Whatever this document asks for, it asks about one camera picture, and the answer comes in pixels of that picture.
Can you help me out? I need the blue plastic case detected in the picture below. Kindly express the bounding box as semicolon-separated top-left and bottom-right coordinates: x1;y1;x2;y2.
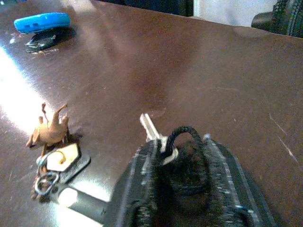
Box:
13;12;71;35

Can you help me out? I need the black remote with white button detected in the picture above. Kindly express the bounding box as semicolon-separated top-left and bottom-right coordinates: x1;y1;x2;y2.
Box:
51;185;114;227

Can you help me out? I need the brown camel figurine keychain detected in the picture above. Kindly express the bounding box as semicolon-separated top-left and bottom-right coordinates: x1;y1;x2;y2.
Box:
25;102;71;157

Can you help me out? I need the black car key fob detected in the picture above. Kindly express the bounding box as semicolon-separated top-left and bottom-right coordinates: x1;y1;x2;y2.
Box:
25;27;73;54

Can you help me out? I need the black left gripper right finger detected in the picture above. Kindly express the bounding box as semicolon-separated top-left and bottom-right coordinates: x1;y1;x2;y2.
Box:
203;133;278;227

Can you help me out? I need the silver metal key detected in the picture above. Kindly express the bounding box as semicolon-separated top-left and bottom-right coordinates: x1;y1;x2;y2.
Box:
139;113;178;166

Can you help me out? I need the dark chair back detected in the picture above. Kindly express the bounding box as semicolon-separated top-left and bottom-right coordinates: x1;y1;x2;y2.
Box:
104;0;195;17

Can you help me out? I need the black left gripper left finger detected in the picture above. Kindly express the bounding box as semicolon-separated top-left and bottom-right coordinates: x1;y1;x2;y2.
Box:
104;139;164;227

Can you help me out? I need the silver metal key ring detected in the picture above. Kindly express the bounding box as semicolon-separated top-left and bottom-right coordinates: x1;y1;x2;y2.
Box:
34;171;59;196

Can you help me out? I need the white pentagon key tag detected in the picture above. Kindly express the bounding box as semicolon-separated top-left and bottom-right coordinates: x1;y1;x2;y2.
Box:
45;142;81;172

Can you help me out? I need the black cord key lanyard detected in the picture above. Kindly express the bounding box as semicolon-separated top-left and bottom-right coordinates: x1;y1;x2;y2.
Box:
151;125;215;227

